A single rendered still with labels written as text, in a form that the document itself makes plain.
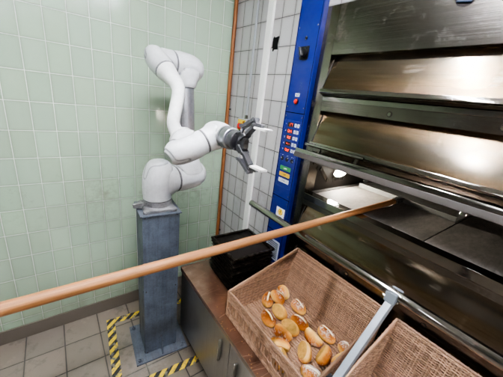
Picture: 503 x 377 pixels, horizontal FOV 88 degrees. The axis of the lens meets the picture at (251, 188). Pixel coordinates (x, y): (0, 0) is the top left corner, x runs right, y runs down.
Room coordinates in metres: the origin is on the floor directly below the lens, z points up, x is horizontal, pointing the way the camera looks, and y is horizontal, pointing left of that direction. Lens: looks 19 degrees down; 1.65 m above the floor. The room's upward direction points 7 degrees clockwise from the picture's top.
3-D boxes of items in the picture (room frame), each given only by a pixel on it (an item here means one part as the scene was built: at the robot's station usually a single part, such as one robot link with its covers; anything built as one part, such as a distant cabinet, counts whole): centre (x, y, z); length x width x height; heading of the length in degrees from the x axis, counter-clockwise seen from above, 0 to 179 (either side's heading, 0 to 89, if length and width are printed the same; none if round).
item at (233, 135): (0.99, 0.07, 1.49); 0.09 x 0.07 x 0.08; 37
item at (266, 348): (0.99, -0.30, 0.72); 0.56 x 0.49 x 0.28; 38
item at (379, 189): (1.55, -1.01, 1.20); 0.55 x 0.36 x 0.03; 38
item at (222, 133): (1.05, 0.11, 1.49); 0.09 x 0.06 x 0.09; 127
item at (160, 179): (1.37, 0.52, 1.17); 0.18 x 0.16 x 0.22; 142
